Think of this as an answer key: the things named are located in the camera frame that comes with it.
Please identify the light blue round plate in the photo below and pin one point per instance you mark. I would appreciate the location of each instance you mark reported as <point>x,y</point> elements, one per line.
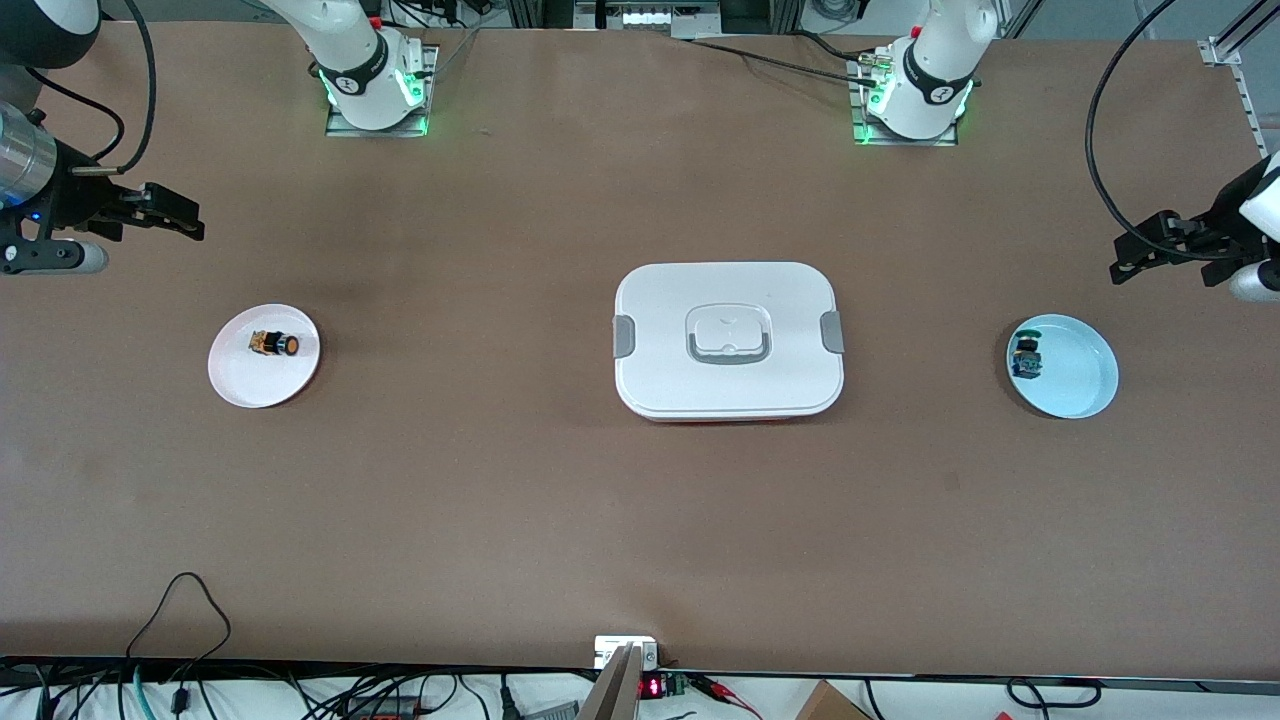
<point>1080,370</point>

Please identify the red clip leads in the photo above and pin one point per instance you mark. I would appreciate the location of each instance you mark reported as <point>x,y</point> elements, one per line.
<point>725,690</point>

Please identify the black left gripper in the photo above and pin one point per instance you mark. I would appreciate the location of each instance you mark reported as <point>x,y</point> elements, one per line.
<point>1216,238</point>

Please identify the green push button switch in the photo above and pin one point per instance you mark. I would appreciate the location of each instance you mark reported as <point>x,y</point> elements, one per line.
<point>1027,362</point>

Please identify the white round plate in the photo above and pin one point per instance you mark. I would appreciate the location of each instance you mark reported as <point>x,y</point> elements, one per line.
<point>260,385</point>

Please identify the orange push button switch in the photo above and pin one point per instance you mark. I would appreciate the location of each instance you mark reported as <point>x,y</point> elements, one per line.
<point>270,343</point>

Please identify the aluminium frame rail with bracket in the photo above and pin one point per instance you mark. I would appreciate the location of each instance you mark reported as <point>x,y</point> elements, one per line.
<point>1220,50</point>

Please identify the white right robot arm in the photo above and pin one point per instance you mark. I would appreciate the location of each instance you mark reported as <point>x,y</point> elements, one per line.
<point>350,50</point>

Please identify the white lunch box grey clips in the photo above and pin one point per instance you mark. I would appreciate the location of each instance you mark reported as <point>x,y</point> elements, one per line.
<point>730,300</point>

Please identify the white socket box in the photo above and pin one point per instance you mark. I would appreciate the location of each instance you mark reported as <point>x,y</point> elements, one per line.
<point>610,650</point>

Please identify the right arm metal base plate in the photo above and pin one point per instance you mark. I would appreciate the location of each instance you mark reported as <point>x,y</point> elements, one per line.
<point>345,131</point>

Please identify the aluminium camera pole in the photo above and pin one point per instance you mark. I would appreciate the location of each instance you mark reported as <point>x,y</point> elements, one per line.
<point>615,690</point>

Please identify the white device with lights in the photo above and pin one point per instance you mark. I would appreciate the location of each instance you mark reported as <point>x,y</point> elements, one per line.
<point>650,18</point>

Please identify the brown cardboard box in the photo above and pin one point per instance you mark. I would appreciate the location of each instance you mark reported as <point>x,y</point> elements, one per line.
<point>830,705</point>

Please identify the red digit display module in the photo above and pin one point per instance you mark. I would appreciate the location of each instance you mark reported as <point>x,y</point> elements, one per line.
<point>652,687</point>

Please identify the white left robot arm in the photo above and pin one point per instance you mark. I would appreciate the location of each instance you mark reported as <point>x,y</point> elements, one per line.
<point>940,60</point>

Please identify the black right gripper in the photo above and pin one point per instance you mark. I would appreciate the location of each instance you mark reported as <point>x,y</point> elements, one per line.
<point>77,199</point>

